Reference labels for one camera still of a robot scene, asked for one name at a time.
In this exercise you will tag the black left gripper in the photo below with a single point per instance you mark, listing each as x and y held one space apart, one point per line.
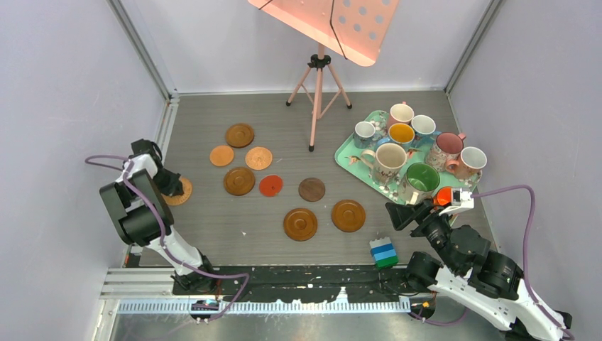
174 187

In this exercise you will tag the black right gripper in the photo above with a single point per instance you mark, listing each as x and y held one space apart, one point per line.
400 214

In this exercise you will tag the woven rattan coaster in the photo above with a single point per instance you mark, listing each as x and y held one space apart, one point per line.
258 158
176 200

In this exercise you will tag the light plain wooden coaster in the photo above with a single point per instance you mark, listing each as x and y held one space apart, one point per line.
221 156

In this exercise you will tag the large ridged brown wooden coaster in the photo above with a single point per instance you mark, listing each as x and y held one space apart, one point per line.
239 181

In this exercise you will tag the red round paper coaster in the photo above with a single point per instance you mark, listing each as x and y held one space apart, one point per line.
271 185

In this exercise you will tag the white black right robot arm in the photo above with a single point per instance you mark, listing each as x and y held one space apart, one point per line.
472 274

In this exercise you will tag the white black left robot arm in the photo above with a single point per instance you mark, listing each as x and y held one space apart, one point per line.
138 203

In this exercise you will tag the ridged brown coaster front right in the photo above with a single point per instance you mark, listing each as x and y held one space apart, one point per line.
348 215

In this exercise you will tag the ridged brown coaster back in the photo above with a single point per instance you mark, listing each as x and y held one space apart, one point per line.
239 135

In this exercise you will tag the dark walnut flat coaster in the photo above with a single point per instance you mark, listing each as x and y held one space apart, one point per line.
311 189

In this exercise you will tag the ridged brown coaster front left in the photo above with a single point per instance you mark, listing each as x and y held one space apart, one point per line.
300 224

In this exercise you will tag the green inside cream mug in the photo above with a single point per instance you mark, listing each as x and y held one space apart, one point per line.
419 182

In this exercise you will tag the blue green toy brick stack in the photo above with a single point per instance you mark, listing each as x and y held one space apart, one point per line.
383 253

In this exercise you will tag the orange mug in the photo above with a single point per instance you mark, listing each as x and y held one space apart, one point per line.
444 197

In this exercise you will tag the mint green floral tray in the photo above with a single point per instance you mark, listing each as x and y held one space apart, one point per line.
348 157

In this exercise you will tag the cream shell pattern mug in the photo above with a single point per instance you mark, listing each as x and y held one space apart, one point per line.
385 162

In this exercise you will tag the yellow inside blue mug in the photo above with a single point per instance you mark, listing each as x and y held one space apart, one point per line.
402 135

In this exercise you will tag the peach mug white inside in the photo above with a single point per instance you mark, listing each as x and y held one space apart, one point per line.
470 161

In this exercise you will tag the pink inside floral mug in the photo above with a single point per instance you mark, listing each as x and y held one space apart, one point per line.
446 147

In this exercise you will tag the small blue patterned mug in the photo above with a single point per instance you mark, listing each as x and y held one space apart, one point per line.
363 134

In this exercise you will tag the white inside teal mug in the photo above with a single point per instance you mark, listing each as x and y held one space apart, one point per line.
424 128

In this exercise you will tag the pink white inside mug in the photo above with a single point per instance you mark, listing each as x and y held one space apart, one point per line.
400 113

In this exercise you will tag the pink music stand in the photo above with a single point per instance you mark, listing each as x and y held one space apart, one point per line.
353 29

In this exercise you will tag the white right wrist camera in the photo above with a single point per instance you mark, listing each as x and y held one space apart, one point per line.
462 201

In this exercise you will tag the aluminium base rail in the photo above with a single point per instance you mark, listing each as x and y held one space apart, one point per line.
268 290

